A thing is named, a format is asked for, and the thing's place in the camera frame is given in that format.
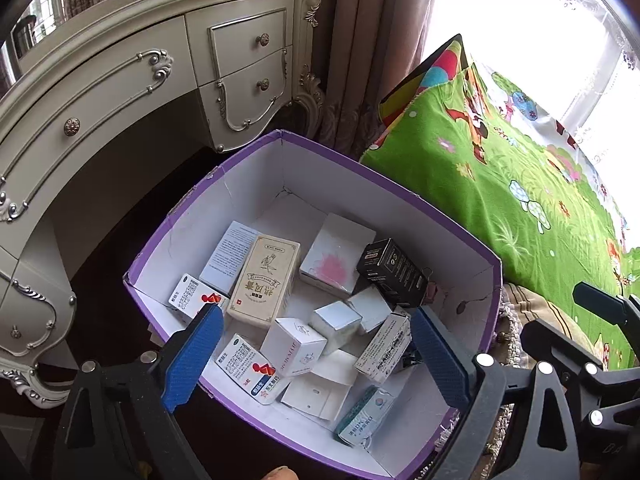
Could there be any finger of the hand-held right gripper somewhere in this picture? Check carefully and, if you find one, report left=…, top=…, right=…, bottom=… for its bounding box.
left=520, top=319, right=606, bottom=382
left=572, top=281, right=640, bottom=328

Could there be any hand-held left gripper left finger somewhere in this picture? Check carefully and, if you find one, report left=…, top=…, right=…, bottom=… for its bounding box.
left=52, top=304, right=226, bottom=480

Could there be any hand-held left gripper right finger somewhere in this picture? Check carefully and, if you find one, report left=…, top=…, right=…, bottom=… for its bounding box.
left=410, top=305, right=583, bottom=480

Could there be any black binder clip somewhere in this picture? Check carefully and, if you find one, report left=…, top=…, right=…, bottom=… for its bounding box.
left=395, top=345, right=423, bottom=371

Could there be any white printed medicine box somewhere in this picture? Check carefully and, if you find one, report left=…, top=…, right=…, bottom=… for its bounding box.
left=215, top=333, right=292, bottom=406

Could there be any white medicine box fine text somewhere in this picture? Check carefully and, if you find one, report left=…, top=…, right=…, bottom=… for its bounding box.
left=354, top=312, right=413, bottom=385

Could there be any white box red blue label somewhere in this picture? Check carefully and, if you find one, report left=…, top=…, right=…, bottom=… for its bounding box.
left=168, top=275, right=230, bottom=326

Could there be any pink binder clip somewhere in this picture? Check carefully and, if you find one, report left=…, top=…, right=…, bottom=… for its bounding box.
left=422, top=267, right=441, bottom=306

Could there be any small white box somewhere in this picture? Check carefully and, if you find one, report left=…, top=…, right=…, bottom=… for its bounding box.
left=260, top=317, right=328, bottom=377
left=346, top=285, right=393, bottom=335
left=309, top=301, right=363, bottom=353

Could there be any teal white box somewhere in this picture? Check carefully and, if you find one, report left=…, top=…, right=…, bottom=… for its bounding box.
left=334, top=386, right=397, bottom=448

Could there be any black box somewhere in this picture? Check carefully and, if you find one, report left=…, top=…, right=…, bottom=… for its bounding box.
left=356, top=238, right=430, bottom=308

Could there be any beige white box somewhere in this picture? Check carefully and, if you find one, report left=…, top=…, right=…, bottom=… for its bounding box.
left=226, top=234, right=302, bottom=330

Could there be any tall white box grey print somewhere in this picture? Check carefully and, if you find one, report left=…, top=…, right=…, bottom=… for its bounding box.
left=199, top=221, right=262, bottom=297

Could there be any large white box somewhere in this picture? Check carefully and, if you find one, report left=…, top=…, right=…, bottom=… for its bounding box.
left=299, top=212, right=377, bottom=297

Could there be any purple cardboard box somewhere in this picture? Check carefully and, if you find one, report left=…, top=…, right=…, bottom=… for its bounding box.
left=123, top=129, right=503, bottom=480

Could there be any striped plush cushion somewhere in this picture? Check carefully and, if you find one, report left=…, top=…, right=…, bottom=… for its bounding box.
left=420, top=282, right=631, bottom=480

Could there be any green cartoon printed blanket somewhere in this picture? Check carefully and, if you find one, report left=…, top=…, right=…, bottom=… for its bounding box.
left=360, top=34, right=640, bottom=368

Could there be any cream ornate dresser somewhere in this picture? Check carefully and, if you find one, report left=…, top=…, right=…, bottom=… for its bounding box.
left=0, top=0, right=333, bottom=408

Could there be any white lace curtain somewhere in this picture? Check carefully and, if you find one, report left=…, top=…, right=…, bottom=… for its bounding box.
left=530, top=0, right=640, bottom=161

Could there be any brown curtain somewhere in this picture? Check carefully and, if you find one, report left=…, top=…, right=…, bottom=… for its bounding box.
left=312, top=0, right=441, bottom=161

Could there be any ornate framed mirror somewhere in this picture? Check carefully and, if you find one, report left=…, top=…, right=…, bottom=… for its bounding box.
left=0, top=0, right=166, bottom=76

